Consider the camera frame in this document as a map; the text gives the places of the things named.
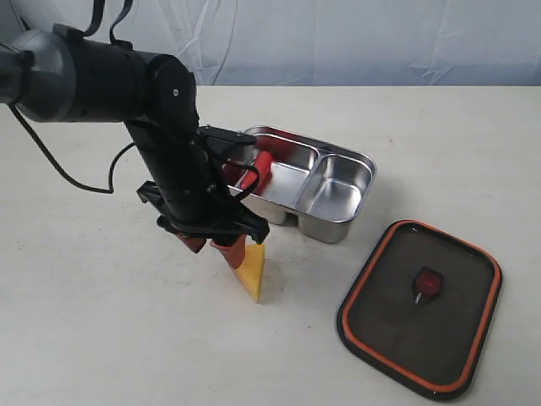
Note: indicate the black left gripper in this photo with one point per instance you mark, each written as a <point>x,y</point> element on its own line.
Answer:
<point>187,190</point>

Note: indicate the yellow toy cheese wedge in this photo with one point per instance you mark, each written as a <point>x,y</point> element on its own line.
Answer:
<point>251,271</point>

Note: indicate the red toy sausage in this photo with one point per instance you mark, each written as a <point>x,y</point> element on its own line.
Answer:
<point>254,176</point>

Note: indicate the dark transparent lunch box lid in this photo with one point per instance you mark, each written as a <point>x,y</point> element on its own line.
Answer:
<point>420,309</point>

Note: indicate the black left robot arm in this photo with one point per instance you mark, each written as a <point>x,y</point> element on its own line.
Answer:
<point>62,77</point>

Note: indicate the stainless steel lunch box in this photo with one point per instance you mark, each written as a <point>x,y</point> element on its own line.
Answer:
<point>321,184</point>

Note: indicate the grey-blue backdrop cloth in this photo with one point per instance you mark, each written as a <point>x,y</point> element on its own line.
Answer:
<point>339,42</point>

